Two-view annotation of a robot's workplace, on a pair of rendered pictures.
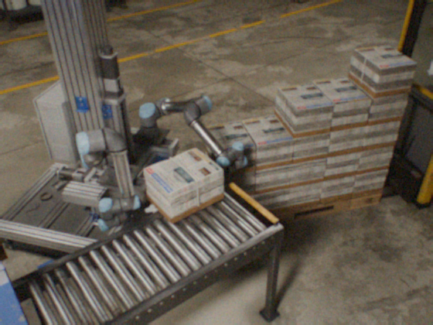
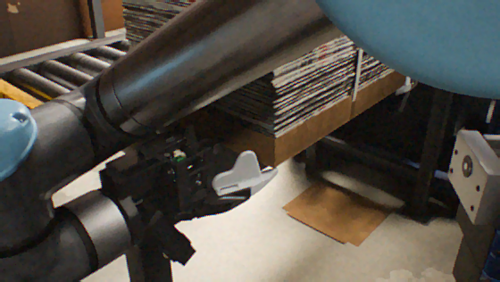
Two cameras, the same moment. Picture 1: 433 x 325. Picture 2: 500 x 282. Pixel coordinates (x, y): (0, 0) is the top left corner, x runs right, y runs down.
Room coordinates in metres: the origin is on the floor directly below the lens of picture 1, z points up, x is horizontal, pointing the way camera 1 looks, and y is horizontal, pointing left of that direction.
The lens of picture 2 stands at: (2.77, 0.01, 1.12)
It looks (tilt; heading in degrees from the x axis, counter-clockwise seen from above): 29 degrees down; 168
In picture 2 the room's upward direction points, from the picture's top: straight up
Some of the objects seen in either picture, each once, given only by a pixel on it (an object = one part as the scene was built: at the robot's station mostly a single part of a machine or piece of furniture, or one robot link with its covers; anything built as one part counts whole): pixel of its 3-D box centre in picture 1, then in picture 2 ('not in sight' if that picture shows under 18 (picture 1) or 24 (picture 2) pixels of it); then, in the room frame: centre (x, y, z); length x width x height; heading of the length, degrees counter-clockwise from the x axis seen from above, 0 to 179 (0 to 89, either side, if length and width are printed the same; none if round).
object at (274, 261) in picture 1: (272, 280); not in sight; (1.82, -0.32, 0.34); 0.06 x 0.06 x 0.68; 37
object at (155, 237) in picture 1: (166, 250); not in sight; (1.68, 0.29, 0.77); 0.47 x 0.05 x 0.05; 37
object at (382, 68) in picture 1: (366, 131); not in sight; (3.06, -1.19, 0.65); 0.39 x 0.30 x 1.29; 16
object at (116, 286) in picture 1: (111, 279); not in sight; (1.48, 0.55, 0.77); 0.47 x 0.05 x 0.05; 37
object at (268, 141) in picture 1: (281, 170); not in sight; (2.86, -0.49, 0.42); 1.17 x 0.39 x 0.83; 106
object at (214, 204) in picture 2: not in sight; (213, 197); (2.32, 0.07, 0.80); 0.09 x 0.05 x 0.02; 100
